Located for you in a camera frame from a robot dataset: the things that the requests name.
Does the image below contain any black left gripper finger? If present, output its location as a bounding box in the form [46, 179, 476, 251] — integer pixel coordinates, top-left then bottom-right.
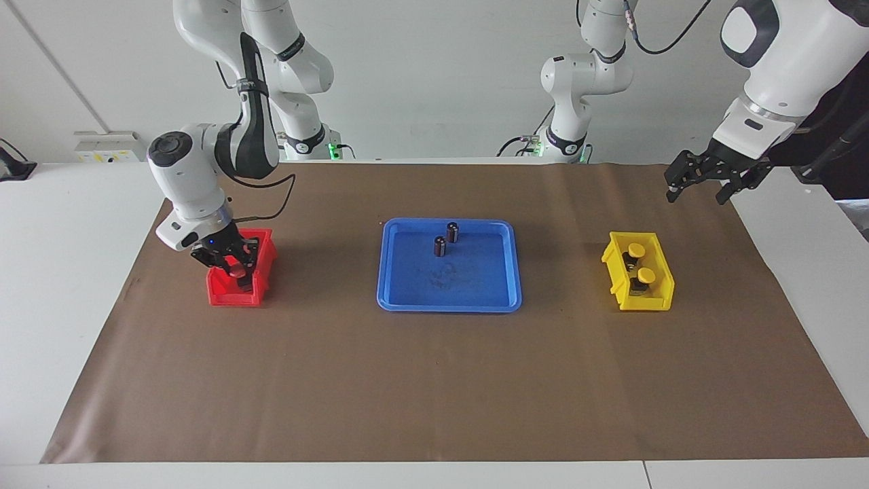
[665, 150, 707, 204]
[716, 161, 774, 206]

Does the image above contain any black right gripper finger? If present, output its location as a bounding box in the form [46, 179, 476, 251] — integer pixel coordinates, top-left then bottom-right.
[234, 237, 259, 283]
[191, 251, 236, 274]

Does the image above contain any blue plastic tray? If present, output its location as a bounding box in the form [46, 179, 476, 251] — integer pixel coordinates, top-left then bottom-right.
[377, 217, 523, 313]

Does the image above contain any red plastic storage bin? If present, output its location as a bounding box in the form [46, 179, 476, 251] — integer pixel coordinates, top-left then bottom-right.
[206, 228, 278, 308]

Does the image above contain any dark gray stand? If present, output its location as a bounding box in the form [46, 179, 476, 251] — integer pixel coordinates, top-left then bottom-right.
[792, 130, 869, 185]

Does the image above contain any black background panel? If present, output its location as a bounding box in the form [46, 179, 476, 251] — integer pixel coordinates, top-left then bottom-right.
[774, 61, 869, 202]

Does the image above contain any yellow plastic storage bin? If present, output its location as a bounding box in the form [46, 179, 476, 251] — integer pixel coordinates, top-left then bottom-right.
[601, 231, 676, 312]

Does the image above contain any brown paper table mat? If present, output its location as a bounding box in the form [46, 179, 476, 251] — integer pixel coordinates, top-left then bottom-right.
[39, 162, 869, 465]

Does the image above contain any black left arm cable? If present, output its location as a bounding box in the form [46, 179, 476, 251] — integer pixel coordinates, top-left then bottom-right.
[623, 0, 714, 56]

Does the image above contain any white wall socket box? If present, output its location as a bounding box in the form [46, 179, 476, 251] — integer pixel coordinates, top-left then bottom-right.
[73, 131, 147, 164]

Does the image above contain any black device with cable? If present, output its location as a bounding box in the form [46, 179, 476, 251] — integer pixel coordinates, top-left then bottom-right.
[0, 138, 38, 183]

